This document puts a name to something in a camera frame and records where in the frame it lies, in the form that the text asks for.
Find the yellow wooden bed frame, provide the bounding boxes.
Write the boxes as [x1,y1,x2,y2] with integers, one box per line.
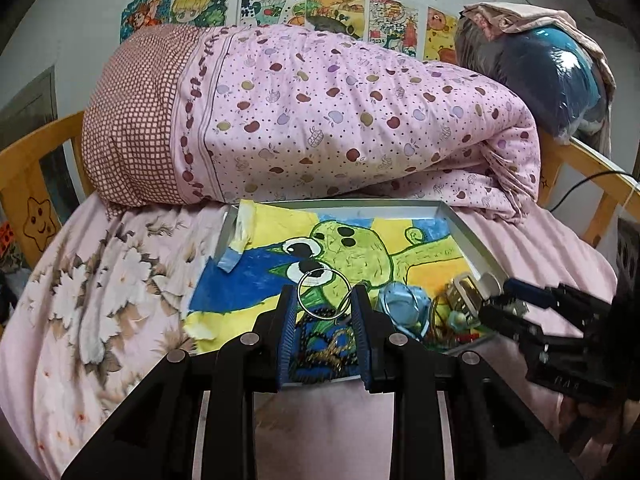
[0,110,640,271]

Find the large metal key ring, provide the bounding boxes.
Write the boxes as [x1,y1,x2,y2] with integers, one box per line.
[296,269,352,319]

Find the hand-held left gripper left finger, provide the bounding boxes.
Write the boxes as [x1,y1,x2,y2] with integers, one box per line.
[60,285,301,480]

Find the person's right hand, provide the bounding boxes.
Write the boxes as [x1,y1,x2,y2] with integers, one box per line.
[560,395,640,461]

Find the light blue hair tie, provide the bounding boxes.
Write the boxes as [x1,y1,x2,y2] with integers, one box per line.
[376,282,432,338]

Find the blue bag in plastic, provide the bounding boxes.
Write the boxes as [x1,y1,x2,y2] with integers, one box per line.
[455,20,608,141]

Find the row of wall drawings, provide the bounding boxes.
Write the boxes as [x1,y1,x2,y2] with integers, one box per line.
[119,0,461,63]

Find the metal tray with frog drawing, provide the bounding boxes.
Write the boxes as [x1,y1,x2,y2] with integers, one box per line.
[182,200,481,386]

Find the pink floral bed sheet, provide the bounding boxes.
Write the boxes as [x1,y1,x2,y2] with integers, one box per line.
[0,195,621,480]

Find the pink apple print quilt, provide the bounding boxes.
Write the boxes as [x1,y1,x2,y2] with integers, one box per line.
[81,25,543,221]

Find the silver cardboard box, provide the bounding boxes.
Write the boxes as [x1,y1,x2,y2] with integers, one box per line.
[215,199,513,356]

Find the black cable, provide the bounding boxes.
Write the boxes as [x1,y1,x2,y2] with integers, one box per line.
[547,170,636,213]

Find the blue pillow in plastic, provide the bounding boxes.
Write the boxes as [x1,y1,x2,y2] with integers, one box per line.
[462,2,616,156]

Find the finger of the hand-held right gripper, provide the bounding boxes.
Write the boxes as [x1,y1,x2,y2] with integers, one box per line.
[502,277,567,307]
[477,304,548,347]

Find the blue tape strip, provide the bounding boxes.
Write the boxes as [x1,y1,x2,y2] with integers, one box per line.
[216,249,243,275]

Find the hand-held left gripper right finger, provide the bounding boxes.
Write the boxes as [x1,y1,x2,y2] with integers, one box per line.
[350,284,583,480]

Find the dark bead bracelet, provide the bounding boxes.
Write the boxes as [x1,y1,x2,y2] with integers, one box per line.
[427,292,463,348]

